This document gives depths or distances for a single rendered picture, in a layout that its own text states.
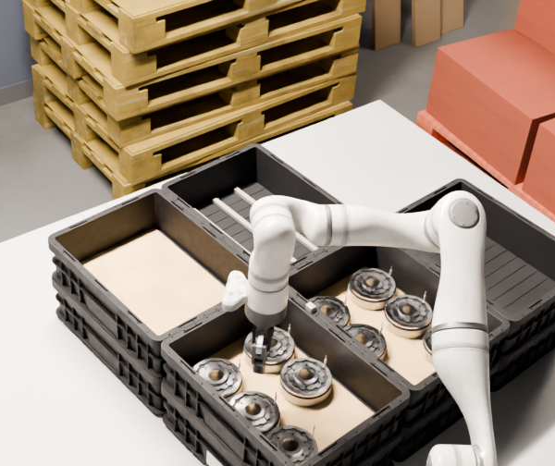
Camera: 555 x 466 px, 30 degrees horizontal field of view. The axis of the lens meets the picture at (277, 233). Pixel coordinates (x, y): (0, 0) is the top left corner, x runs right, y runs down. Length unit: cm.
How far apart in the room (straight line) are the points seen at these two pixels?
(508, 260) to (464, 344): 80
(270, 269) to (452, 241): 31
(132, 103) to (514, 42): 155
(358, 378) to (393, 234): 40
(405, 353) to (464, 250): 50
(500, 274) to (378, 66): 246
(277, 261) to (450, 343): 31
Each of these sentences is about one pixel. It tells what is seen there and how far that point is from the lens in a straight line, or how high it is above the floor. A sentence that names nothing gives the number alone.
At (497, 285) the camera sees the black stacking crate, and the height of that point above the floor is 83.
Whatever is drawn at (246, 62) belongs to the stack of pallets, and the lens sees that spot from 376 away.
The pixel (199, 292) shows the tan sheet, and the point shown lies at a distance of 226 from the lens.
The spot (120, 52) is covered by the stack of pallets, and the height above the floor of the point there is 65.
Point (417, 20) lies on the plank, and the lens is 492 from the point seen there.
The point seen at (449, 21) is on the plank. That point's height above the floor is 5.
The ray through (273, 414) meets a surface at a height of 86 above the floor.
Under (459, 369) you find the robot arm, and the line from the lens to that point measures 169.
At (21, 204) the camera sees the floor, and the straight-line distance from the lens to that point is 387.
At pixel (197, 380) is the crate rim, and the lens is 195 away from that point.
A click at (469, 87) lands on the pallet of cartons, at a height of 37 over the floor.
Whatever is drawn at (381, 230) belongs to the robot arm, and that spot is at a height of 128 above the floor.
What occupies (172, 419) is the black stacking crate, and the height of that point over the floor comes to 73.
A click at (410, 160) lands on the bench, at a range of 295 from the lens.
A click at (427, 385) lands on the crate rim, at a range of 200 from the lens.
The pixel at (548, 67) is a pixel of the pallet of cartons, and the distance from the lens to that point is 409.
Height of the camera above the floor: 238
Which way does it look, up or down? 40 degrees down
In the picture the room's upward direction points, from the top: 5 degrees clockwise
